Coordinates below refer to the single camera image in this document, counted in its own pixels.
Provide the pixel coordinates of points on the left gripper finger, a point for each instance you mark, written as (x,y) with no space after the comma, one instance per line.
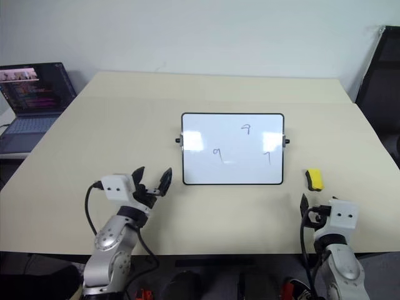
(138,176)
(165,182)

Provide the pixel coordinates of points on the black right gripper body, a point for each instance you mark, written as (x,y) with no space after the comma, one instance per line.
(319,216)

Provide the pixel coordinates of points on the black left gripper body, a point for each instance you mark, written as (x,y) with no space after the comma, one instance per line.
(146,197)

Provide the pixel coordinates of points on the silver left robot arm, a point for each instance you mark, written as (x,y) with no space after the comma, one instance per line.
(109,240)

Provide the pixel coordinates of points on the yellow and black eraser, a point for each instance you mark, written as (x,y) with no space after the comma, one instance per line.
(315,179)

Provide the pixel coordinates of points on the red and black shoe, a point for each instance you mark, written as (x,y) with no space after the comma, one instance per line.
(295,289)

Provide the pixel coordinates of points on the small black-framed whiteboard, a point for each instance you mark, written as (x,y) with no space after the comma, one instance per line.
(232,147)

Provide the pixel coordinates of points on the black rounded shape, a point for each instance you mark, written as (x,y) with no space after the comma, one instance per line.
(184,286)

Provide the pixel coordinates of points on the small red object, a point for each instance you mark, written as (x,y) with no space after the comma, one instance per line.
(143,294)

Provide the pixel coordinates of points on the black office chair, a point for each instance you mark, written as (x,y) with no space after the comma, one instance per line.
(381,78)

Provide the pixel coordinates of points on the open blue laptop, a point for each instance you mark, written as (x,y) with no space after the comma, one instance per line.
(34,93)

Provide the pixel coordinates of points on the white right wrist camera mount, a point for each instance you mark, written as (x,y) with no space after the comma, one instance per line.
(343,214)

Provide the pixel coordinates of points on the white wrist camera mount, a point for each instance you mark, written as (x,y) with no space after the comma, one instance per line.
(343,214)
(116,187)

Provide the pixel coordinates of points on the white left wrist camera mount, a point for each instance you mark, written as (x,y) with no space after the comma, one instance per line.
(116,187)

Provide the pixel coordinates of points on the dark table frame bar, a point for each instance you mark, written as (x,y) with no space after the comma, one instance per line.
(237,263)

